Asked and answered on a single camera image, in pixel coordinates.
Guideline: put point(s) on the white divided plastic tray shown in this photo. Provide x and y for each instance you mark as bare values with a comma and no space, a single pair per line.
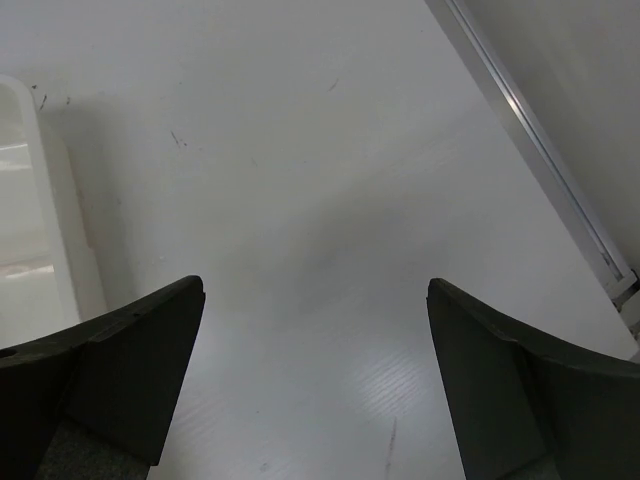
47,264

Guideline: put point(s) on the aluminium side rail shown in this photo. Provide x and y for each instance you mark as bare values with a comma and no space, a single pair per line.
619,280

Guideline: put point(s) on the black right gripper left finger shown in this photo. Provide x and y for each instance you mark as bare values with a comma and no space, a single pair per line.
96,401

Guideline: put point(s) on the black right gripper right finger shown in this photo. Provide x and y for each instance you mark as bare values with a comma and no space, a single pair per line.
527,405

